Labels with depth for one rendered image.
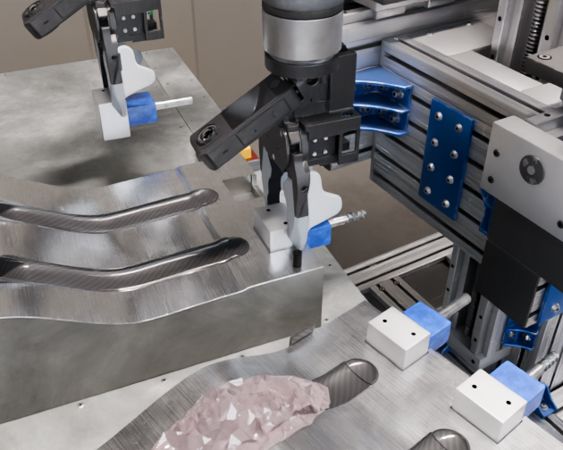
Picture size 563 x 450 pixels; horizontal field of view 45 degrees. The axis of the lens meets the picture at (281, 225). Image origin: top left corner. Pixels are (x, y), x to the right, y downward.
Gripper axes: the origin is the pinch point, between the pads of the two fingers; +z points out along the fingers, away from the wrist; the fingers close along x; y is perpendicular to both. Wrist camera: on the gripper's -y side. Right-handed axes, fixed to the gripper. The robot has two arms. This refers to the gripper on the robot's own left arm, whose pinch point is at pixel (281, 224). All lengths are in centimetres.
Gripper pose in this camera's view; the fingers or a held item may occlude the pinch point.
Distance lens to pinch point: 76.5
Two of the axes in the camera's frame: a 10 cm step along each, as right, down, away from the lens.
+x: -3.9, -5.4, 7.4
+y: 9.2, -2.3, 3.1
